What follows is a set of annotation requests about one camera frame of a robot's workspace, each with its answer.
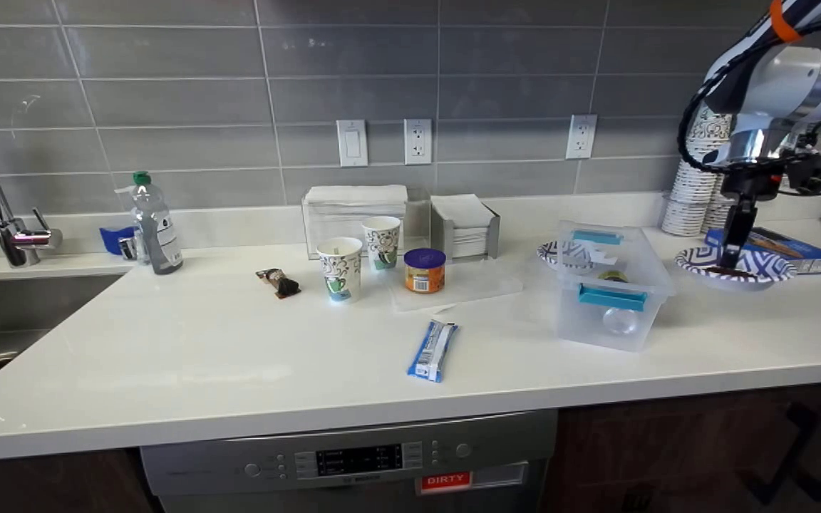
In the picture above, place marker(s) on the white wall outlet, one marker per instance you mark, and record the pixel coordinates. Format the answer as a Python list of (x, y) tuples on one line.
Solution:
[(417, 140), (578, 138)]

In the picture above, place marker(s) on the dark kitchen sink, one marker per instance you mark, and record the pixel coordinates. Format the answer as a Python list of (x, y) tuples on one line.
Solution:
[(13, 322)]

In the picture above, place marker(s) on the small white box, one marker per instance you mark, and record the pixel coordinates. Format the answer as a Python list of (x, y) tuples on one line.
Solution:
[(469, 231)]

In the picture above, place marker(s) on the clear bin with teal latches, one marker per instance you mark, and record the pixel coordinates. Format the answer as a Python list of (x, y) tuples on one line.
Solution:
[(611, 299)]

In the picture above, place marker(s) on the orange jar with blue lid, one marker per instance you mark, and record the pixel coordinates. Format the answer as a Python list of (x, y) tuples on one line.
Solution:
[(422, 275)]

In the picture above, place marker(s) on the blue patterned paper plate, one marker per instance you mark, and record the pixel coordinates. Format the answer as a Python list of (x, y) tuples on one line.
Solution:
[(769, 265)]

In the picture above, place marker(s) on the dark wooden base cabinet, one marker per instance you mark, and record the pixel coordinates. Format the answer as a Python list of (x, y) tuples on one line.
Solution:
[(675, 456), (50, 485)]

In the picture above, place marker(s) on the stainless steel dishwasher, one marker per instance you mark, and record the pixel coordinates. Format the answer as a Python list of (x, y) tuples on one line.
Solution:
[(355, 460)]

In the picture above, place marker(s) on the brown coffee beans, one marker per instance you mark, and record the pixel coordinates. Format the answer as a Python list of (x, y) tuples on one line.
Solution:
[(727, 275)]

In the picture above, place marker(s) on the blue snack box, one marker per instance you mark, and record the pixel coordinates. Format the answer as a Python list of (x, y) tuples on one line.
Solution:
[(809, 251)]

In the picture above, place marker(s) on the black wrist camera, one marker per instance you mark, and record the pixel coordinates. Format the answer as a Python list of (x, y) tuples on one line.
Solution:
[(819, 174)]

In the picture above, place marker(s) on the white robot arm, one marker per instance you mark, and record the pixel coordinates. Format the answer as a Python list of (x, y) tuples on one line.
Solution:
[(791, 87)]

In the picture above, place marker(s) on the dark brown snack wrapper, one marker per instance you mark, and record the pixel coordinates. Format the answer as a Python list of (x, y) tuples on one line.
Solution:
[(279, 284)]

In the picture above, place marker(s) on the printed paper cup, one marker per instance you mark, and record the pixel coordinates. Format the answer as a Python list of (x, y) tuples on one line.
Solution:
[(383, 247), (339, 271)]

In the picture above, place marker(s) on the patterned paper cup stack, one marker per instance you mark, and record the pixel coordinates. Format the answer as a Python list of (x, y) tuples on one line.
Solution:
[(684, 204)]

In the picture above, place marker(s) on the white wall switch plate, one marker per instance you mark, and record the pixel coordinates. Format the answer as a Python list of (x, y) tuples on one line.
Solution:
[(350, 143)]

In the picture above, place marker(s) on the chrome kitchen faucet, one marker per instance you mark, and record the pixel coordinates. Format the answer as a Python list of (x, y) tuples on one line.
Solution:
[(21, 231)]

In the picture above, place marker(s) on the water bottle with green cap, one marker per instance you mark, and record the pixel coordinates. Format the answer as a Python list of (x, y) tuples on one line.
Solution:
[(154, 231)]

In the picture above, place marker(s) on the blue white snack bar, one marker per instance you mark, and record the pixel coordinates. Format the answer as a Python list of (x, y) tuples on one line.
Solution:
[(430, 348)]

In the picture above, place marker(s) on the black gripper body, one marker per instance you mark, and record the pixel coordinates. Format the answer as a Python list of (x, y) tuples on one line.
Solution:
[(751, 180)]

